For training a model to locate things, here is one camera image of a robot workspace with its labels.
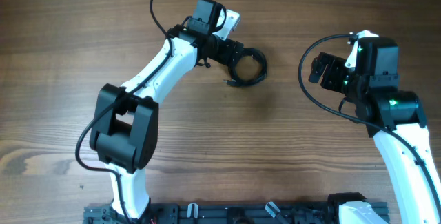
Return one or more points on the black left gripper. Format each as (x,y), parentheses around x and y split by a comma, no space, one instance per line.
(231,50)

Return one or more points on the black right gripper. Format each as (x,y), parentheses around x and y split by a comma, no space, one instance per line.
(326,71)

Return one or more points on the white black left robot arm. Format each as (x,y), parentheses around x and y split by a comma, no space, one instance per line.
(124,130)

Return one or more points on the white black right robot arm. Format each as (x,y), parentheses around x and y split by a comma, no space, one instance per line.
(394,119)

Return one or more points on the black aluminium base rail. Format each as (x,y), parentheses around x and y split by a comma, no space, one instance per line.
(311,212)

